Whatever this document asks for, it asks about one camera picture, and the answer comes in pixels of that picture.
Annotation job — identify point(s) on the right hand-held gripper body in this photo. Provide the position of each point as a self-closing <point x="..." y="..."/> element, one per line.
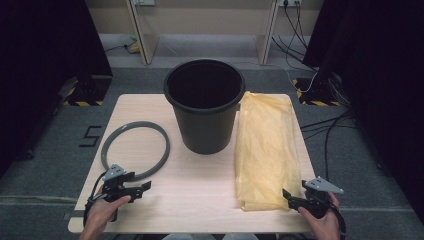
<point x="316" y="200"/>

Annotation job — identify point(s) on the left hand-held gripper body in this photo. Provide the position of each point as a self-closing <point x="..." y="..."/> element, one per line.
<point x="115" y="186"/>

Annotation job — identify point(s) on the yellow plastic trash bag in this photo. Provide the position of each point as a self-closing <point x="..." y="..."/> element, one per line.
<point x="266" y="156"/>

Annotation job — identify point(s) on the dark grey trash bin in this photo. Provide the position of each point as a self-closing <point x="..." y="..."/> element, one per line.
<point x="206" y="133"/>

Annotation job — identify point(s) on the person's right hand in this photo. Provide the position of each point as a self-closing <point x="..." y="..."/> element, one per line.
<point x="325" y="226"/>

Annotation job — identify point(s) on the person's left hand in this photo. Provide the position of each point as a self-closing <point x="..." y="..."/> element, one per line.
<point x="101" y="215"/>

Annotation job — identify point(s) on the dark curtain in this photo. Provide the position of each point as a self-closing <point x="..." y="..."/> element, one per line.
<point x="43" y="66"/>
<point x="383" y="83"/>

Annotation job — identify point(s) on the white desk leg panel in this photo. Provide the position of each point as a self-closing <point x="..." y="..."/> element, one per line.
<point x="266" y="40"/>
<point x="146" y="40"/>

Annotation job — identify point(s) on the black yellow striped base plate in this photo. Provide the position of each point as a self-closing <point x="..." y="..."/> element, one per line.
<point x="311" y="96"/>
<point x="86" y="96"/>

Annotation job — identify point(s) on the white wall socket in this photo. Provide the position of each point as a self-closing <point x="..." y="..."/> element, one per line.
<point x="290" y="2"/>
<point x="143" y="2"/>

